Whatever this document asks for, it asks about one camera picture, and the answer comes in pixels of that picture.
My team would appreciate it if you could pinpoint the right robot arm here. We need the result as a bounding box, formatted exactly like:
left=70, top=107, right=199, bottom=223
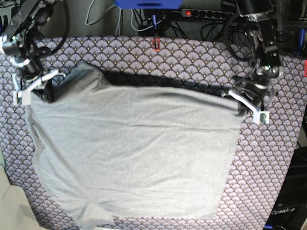
left=0, top=0, right=71, bottom=105

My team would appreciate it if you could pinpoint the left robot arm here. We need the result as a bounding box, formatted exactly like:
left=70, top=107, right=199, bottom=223
left=222, top=0, right=283, bottom=115

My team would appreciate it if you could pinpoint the red black table clamp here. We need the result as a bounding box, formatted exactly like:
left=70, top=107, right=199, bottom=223
left=152, top=15, right=160, bottom=51

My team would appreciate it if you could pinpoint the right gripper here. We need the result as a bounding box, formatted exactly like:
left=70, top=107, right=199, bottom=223
left=20, top=70, right=55, bottom=103

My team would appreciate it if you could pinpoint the black power strip red switch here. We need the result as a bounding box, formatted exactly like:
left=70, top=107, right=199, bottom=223
left=179, top=9, right=234, bottom=20

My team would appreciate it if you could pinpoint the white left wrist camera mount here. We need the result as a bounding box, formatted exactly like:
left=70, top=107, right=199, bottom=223
left=221, top=90, right=270, bottom=125

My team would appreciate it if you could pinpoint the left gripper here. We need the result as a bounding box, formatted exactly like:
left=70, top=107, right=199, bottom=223
left=234, top=75, right=275, bottom=116

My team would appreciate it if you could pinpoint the black OpenArm box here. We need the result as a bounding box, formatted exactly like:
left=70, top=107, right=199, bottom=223
left=264, top=147, right=307, bottom=230

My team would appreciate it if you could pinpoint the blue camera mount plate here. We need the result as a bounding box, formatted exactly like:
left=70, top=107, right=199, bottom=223
left=115, top=0, right=183, bottom=9

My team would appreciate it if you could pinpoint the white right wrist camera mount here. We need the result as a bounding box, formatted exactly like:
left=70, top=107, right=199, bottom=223
left=12, top=69, right=66, bottom=106

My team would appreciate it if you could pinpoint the patterned fan-print tablecloth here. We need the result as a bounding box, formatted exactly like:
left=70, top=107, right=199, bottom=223
left=0, top=36, right=307, bottom=230

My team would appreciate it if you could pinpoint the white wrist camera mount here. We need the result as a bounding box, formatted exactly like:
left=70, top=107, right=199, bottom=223
left=12, top=69, right=66, bottom=106
left=221, top=90, right=270, bottom=125

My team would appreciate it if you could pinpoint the grey T-shirt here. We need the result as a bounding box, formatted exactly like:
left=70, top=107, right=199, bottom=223
left=25, top=64, right=243, bottom=230

